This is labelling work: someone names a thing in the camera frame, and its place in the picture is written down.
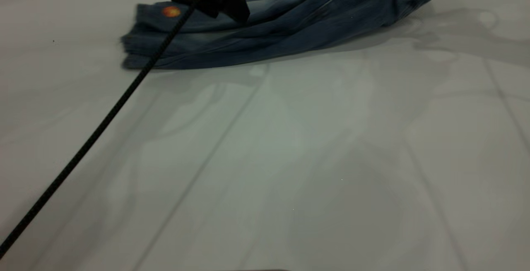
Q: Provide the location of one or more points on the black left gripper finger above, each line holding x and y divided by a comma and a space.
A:
242, 8
213, 8

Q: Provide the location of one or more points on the blue denim printed jeans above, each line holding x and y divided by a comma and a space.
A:
269, 35

